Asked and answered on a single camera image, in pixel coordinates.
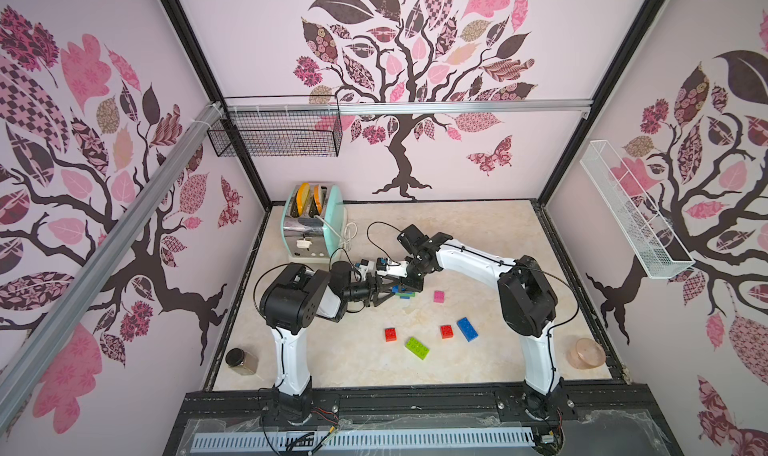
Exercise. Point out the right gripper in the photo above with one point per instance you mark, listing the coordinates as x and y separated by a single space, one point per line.
420 264

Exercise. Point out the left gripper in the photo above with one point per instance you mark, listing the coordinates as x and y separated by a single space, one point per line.
373 290

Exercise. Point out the lime green lego brick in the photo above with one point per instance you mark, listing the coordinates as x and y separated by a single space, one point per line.
417 348

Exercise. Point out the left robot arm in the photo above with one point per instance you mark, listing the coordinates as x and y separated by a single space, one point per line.
298 295

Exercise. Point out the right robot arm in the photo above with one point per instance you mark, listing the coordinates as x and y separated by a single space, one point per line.
527 301

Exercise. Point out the right red lego brick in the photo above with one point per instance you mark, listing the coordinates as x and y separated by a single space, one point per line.
446 331

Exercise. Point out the right blue lego brick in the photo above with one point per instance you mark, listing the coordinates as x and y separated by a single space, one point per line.
467 329

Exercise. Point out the mint green toaster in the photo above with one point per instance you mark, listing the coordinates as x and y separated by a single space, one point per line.
314 221

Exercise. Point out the brown glass jar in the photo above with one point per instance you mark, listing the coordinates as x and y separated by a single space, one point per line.
241 361

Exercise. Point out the pink plastic bowl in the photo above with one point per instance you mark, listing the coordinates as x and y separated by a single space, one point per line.
586 354

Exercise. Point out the black wire basket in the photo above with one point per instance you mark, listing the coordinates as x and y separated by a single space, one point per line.
279 126

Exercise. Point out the aluminium frame bar back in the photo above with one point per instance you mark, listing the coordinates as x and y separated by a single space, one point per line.
551 105

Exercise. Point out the aluminium frame bar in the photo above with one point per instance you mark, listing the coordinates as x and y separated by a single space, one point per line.
36 354
551 105

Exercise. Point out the white slotted cable duct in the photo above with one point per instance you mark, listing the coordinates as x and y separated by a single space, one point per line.
273 442

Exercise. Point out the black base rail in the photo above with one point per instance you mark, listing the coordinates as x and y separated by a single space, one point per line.
599 418

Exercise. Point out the white wire shelf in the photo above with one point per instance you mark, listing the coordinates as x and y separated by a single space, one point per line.
625 185

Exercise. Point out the aluminium frame bar left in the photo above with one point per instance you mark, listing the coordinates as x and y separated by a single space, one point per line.
36 354

